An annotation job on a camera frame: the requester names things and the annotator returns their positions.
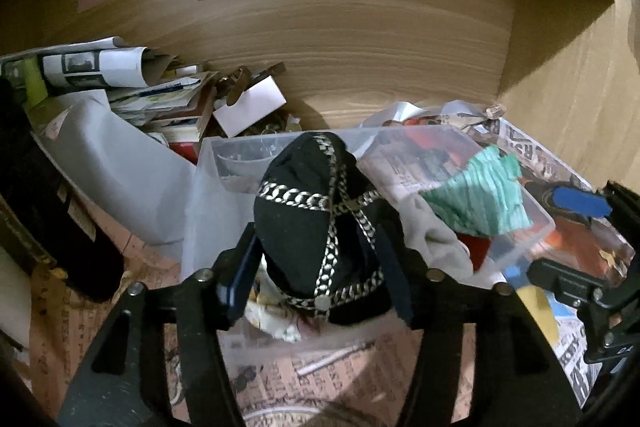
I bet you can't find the teal knitted cloth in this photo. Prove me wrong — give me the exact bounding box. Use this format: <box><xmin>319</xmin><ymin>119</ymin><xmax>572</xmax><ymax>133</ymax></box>
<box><xmin>421</xmin><ymin>145</ymin><xmax>533</xmax><ymax>239</ymax></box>

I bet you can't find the grey white cloth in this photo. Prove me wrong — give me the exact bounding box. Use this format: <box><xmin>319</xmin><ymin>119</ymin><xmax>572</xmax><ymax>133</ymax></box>
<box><xmin>397</xmin><ymin>194</ymin><xmax>473</xmax><ymax>281</ymax></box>

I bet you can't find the black hat with chain trim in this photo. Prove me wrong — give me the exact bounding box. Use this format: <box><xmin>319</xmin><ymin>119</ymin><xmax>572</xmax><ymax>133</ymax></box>
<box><xmin>254</xmin><ymin>132</ymin><xmax>404</xmax><ymax>326</ymax></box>

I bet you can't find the white floral cloth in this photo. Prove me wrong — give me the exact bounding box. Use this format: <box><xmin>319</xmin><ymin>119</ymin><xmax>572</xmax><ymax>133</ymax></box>
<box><xmin>244</xmin><ymin>257</ymin><xmax>303</xmax><ymax>343</ymax></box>

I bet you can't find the yellow sponge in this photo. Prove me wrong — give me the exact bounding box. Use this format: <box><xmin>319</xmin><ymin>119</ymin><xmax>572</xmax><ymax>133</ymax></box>
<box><xmin>516</xmin><ymin>285</ymin><xmax>560</xmax><ymax>347</ymax></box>

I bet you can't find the wanted poster newspaper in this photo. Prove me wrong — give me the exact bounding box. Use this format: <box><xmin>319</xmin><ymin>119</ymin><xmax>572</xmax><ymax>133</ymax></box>
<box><xmin>365</xmin><ymin>101</ymin><xmax>636</xmax><ymax>404</ymax></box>

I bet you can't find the red and gold item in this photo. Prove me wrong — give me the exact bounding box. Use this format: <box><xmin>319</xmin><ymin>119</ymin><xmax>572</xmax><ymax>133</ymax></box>
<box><xmin>457</xmin><ymin>232</ymin><xmax>491</xmax><ymax>273</ymax></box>

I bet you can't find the clear plastic storage bin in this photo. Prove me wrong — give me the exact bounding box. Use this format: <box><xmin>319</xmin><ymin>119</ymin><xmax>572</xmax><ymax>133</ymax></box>
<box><xmin>181</xmin><ymin>126</ymin><xmax>555</xmax><ymax>364</ymax></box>

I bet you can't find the vintage newspaper print mat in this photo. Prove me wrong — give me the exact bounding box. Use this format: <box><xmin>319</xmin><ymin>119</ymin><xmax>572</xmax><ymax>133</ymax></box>
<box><xmin>27</xmin><ymin>190</ymin><xmax>482</xmax><ymax>427</ymax></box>

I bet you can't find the cream ceramic mug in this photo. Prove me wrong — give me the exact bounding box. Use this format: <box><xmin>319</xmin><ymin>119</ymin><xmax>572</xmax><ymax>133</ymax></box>
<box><xmin>0</xmin><ymin>249</ymin><xmax>32</xmax><ymax>348</ymax></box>

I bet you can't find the dark wine bottle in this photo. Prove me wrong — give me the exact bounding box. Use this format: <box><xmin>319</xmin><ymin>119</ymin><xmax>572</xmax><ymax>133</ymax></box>
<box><xmin>1</xmin><ymin>79</ymin><xmax>125</xmax><ymax>303</ymax></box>

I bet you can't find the translucent bin lid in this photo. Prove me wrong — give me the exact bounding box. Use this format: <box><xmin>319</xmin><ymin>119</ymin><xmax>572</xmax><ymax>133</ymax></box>
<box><xmin>34</xmin><ymin>90</ymin><xmax>195</xmax><ymax>261</ymax></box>

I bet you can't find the stack of books and papers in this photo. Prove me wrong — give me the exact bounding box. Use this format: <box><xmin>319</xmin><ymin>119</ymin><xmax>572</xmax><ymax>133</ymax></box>
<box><xmin>107</xmin><ymin>70</ymin><xmax>222</xmax><ymax>143</ymax></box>

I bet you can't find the small white box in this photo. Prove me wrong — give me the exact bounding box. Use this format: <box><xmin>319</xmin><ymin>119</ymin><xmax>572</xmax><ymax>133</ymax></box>
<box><xmin>213</xmin><ymin>76</ymin><xmax>286</xmax><ymax>138</ymax></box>

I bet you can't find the rolled newspaper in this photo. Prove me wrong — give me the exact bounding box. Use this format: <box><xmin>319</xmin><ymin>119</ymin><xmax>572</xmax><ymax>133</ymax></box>
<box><xmin>1</xmin><ymin>37</ymin><xmax>176</xmax><ymax>90</ymax></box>

